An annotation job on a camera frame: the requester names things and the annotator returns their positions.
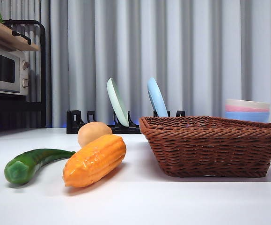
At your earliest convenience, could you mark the pink bowl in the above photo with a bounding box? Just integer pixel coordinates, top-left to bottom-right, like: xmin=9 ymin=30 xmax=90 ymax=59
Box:
xmin=225 ymin=105 xmax=271 ymax=113

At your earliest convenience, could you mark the wooden board with black handle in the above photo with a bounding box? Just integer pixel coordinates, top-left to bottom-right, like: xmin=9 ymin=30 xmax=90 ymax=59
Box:
xmin=0 ymin=20 xmax=41 ymax=52

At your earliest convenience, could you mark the green cucumber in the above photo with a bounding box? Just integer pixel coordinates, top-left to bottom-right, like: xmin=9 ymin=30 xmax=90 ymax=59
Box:
xmin=4 ymin=148 xmax=76 ymax=185

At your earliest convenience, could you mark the blue bowl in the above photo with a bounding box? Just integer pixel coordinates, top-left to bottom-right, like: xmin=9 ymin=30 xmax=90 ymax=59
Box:
xmin=225 ymin=111 xmax=271 ymax=124

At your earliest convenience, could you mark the black plate rack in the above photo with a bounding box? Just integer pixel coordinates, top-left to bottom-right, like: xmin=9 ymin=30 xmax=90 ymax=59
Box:
xmin=66 ymin=109 xmax=186 ymax=135

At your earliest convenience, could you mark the pale green plate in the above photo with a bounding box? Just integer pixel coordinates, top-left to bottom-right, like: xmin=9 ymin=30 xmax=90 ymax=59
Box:
xmin=106 ymin=77 xmax=130 ymax=127

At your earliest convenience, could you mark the pale blue plate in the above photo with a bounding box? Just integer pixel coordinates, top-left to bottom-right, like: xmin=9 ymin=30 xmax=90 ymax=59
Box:
xmin=146 ymin=77 xmax=169 ymax=117

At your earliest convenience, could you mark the tan potato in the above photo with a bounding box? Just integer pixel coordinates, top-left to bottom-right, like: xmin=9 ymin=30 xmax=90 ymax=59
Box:
xmin=77 ymin=121 xmax=113 ymax=148

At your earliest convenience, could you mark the brown wicker basket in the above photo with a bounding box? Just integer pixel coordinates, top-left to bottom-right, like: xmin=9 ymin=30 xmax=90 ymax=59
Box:
xmin=139 ymin=116 xmax=271 ymax=178

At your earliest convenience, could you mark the cream bowl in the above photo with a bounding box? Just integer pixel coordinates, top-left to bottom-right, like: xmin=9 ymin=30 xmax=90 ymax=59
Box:
xmin=225 ymin=98 xmax=271 ymax=110

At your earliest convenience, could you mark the orange corn cob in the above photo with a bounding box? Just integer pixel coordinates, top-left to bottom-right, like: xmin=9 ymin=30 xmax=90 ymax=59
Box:
xmin=62 ymin=134 xmax=127 ymax=188

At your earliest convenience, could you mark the black metal shelf frame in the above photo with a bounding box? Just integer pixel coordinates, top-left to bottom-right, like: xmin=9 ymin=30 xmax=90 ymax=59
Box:
xmin=0 ymin=20 xmax=47 ymax=135

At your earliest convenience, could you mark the grey pleated curtain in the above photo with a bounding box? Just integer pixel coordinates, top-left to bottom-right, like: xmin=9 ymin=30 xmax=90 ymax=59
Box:
xmin=0 ymin=0 xmax=271 ymax=128

